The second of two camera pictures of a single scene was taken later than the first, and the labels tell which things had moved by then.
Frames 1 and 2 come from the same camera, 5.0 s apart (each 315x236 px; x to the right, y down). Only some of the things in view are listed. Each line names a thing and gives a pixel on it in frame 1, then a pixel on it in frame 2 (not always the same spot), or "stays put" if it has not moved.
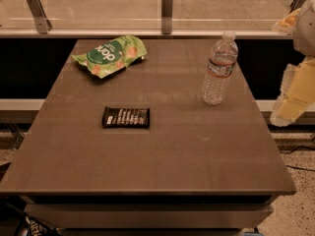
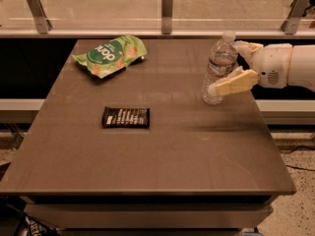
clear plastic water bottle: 221,63 stays put
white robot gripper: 307,33 → 272,64
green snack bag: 111,54 stays put
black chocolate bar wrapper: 114,117 stays put
